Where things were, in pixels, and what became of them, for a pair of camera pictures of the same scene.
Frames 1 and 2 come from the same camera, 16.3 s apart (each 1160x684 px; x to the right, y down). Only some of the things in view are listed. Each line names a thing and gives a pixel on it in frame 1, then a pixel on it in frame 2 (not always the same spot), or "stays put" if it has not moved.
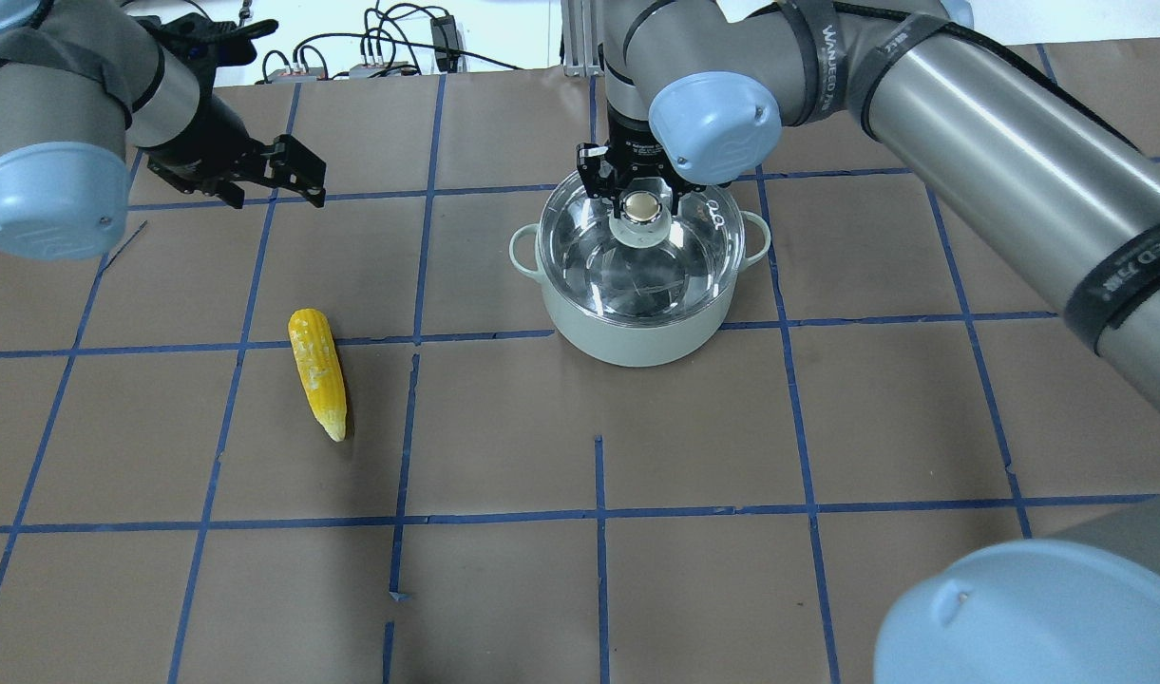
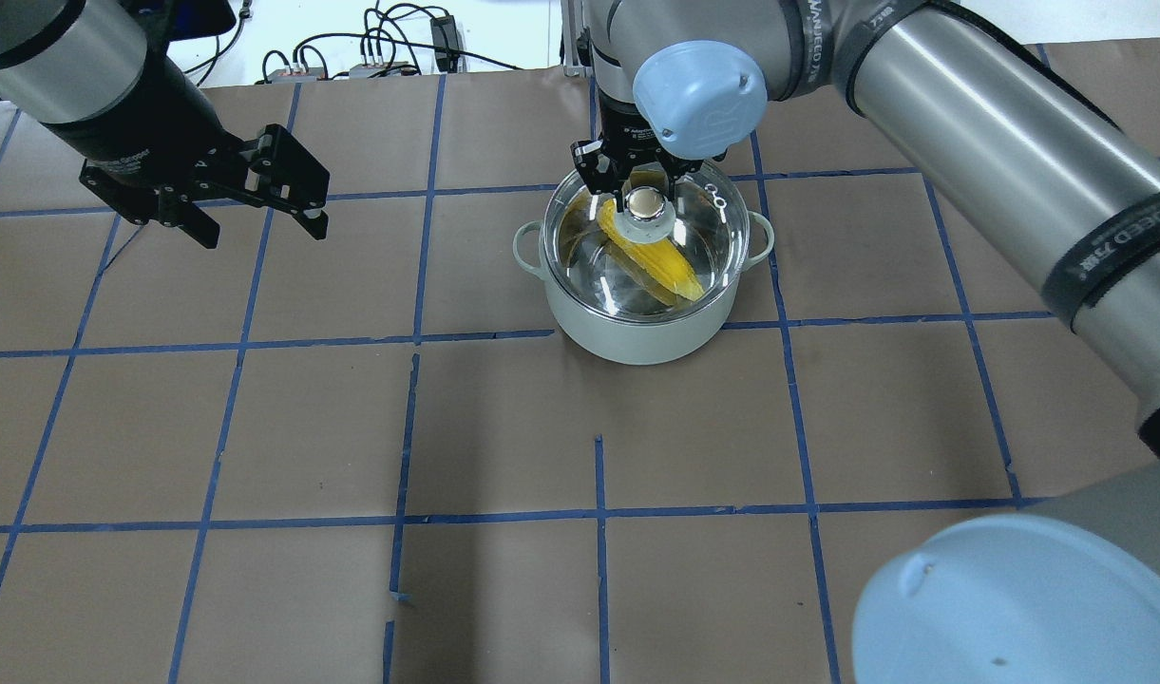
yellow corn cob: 317,362 -> 656,263
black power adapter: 445,36 stays put
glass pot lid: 639,263 stays put
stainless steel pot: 630,344 stays put
